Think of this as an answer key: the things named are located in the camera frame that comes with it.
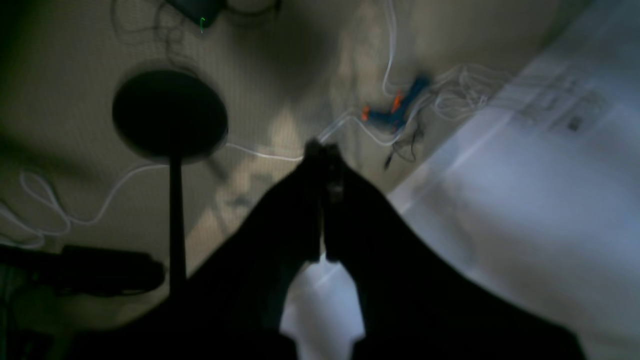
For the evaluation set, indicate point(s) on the blue orange glue gun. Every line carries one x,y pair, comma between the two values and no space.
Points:
394,118

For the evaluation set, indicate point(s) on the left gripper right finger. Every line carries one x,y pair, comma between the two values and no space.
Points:
414,305

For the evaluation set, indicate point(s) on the black round stand base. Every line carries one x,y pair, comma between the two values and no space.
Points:
172,118

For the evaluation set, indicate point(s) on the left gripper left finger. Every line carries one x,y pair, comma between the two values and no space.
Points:
231,307

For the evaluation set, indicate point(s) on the black power brick floor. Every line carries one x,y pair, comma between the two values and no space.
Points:
99,272

